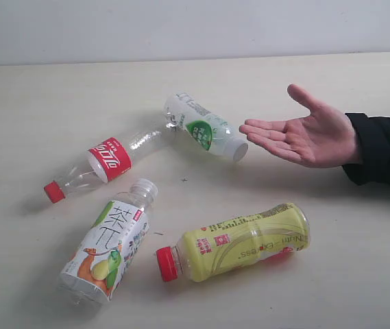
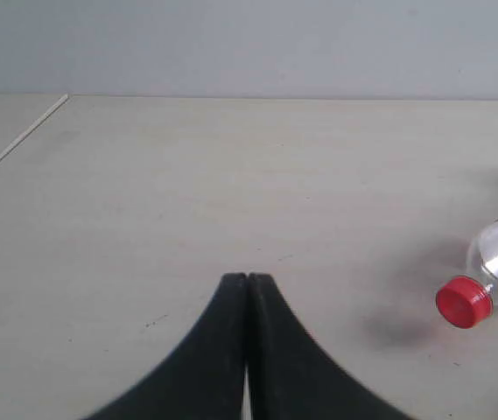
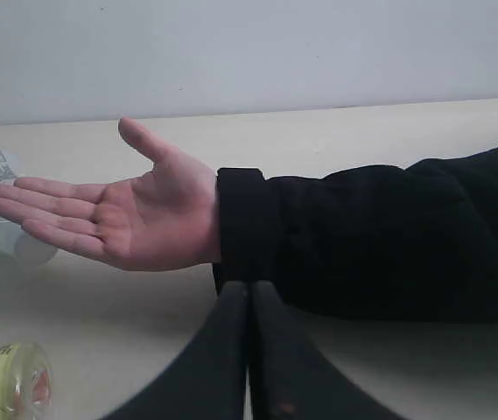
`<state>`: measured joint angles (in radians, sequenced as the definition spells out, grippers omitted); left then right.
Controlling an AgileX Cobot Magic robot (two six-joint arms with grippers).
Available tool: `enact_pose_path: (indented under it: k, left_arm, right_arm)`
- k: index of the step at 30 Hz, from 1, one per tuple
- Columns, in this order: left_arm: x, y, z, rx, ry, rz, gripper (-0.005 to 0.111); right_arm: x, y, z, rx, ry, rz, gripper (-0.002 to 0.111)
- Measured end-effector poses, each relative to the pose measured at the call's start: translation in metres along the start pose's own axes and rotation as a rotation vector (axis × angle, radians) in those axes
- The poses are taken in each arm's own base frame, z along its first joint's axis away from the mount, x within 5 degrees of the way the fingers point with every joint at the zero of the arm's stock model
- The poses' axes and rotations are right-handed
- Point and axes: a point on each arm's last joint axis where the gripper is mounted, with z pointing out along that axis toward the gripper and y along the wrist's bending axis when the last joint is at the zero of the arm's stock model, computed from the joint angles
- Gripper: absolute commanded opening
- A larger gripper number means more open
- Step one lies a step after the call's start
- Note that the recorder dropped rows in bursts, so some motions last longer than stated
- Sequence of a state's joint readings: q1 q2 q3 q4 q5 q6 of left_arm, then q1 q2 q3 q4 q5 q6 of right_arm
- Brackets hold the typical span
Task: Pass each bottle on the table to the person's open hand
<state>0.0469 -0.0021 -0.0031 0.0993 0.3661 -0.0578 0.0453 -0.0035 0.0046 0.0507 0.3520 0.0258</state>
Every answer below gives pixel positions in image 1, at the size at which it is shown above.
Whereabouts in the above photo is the open bare human hand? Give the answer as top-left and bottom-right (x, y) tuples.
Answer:
(239, 84), (363, 169)

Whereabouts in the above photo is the yellow label bottle red cap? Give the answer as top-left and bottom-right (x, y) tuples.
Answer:
(156, 203), (310, 282)

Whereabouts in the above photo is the clear tea bottle white label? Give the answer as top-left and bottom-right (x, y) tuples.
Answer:
(59, 178), (158, 304)

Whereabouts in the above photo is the black sleeved forearm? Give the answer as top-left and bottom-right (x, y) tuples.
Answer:
(343, 113), (390, 185)

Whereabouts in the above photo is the white bottle green label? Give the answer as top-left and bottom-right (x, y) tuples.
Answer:
(164, 93), (248, 162)

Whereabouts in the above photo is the clear cola bottle red label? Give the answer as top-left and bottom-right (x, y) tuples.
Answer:
(44, 123), (176, 204)

